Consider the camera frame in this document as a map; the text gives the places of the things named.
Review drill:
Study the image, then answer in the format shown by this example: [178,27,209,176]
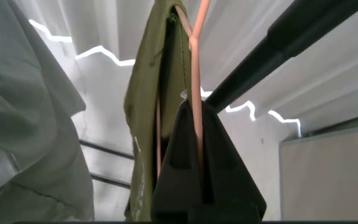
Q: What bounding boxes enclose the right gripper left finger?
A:
[151,99,203,222]

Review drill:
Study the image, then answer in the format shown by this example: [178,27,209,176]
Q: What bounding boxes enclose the pink clothes hanger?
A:
[155,0,211,178]

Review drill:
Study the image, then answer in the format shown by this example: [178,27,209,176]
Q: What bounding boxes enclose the black clothes rack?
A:
[78,0,358,190]

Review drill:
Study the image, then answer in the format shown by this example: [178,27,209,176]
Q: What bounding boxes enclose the white curtain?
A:
[11,0,358,138]

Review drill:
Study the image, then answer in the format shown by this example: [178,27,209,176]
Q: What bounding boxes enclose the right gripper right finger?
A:
[201,101,267,222]

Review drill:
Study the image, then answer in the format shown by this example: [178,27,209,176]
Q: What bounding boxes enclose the pale grey shorts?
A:
[0,0,95,222]

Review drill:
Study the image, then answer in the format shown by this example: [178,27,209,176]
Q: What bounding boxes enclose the green garment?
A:
[123,0,195,222]

